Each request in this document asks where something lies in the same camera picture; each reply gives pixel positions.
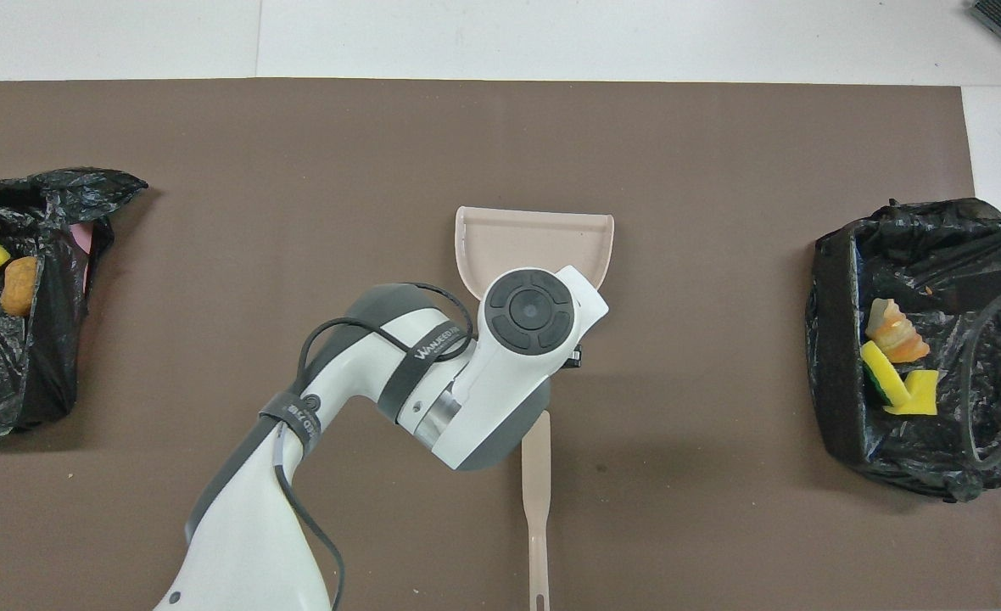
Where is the brown bun piece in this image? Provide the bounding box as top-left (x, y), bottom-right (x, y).
top-left (0, 256), bottom-right (39, 317)

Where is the left black trash bag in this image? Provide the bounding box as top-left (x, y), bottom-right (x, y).
top-left (0, 167), bottom-right (149, 440)

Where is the yellow sponge with green back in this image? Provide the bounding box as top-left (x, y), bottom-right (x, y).
top-left (859, 339), bottom-right (909, 406)

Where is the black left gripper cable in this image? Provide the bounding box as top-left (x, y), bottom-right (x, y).
top-left (259, 282), bottom-right (478, 611)

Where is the striped orange bread piece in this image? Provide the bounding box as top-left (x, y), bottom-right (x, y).
top-left (865, 298), bottom-right (931, 364)

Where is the beige plastic dustpan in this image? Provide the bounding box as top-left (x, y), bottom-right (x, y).
top-left (455, 205), bottom-right (616, 302)

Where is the right black trash bag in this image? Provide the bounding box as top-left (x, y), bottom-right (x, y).
top-left (806, 197), bottom-right (1001, 504)

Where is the brown table mat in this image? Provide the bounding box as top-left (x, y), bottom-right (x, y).
top-left (0, 78), bottom-right (1001, 611)

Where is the notched yellow sponge piece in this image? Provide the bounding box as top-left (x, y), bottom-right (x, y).
top-left (884, 369), bottom-right (940, 417)

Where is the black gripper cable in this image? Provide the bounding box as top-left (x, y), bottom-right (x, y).
top-left (959, 280), bottom-right (1001, 472)
top-left (259, 282), bottom-right (478, 611)

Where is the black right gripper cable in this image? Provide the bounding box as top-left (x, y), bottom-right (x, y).
top-left (959, 280), bottom-right (1001, 472)

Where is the black trash bag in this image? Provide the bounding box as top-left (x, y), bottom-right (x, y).
top-left (806, 197), bottom-right (1001, 504)
top-left (0, 167), bottom-right (149, 440)

